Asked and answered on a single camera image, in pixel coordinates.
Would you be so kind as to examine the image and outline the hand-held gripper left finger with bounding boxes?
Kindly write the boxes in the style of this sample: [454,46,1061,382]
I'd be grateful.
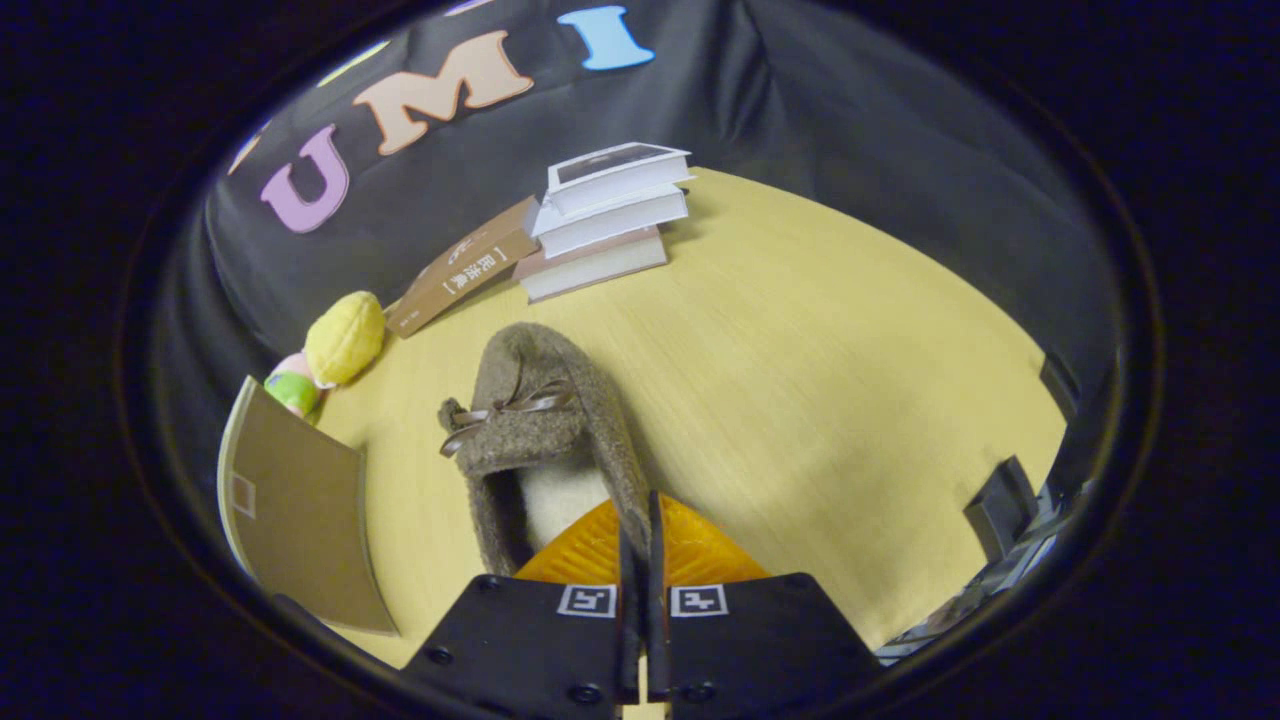
[400,498,641,716]

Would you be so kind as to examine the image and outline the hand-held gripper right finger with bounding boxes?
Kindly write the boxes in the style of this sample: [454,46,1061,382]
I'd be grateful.
[647,490,886,717]

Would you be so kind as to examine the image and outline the brown fuzzy shoe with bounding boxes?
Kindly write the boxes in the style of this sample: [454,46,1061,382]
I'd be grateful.
[438,322,653,577]

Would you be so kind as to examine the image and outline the beige storage box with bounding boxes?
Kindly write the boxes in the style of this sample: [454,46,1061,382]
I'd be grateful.
[217,376,399,636]

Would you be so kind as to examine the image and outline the black table edge clamp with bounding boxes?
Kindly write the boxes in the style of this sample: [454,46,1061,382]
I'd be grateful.
[1040,352,1079,419]
[965,457,1041,561]

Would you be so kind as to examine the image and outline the brown book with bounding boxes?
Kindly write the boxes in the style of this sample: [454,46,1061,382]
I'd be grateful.
[385,196,541,339]

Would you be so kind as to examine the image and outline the yellow plush ball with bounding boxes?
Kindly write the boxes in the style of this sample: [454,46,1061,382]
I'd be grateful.
[304,291,386,387]

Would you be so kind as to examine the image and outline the plain white book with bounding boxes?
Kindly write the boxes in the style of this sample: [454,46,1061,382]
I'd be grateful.
[530,185,691,259]

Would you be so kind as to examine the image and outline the pink and green plush toy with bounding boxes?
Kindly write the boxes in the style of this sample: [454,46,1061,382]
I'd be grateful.
[264,352,336,419]

